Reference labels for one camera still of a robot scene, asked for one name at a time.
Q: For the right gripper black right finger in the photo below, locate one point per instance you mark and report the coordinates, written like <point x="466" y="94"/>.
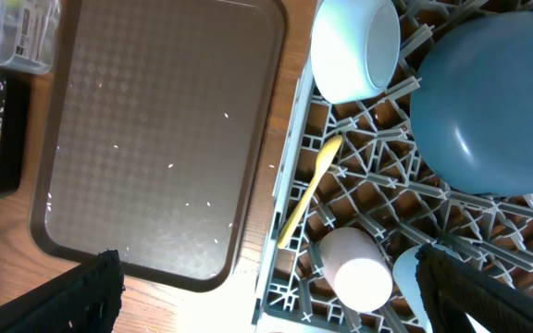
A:
<point x="453" y="292"/>

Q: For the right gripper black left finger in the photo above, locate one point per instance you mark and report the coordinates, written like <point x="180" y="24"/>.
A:
<point x="87" y="298"/>

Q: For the light blue cup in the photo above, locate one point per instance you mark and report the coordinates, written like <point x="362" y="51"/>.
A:
<point x="403" y="272"/>

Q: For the pink white cup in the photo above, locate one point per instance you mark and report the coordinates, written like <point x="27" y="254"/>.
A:
<point x="355" y="269"/>

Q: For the yellow spoon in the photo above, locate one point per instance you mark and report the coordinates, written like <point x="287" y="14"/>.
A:
<point x="324" y="160"/>

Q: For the large blue plate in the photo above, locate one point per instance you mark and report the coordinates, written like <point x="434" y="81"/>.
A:
<point x="472" y="116"/>

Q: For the light blue rice bowl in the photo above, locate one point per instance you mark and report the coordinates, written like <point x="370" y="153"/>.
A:
<point x="354" y="48"/>

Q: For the grey dishwasher rack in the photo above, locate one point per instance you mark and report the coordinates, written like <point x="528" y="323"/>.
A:
<point x="379" y="183"/>

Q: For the black tray bin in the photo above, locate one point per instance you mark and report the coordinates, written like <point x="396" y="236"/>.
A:
<point x="15" y="96"/>

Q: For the brown serving tray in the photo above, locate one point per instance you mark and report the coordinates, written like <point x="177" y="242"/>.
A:
<point x="156" y="118"/>

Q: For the clear plastic bin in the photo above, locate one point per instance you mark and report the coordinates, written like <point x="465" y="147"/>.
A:
<point x="28" y="31"/>

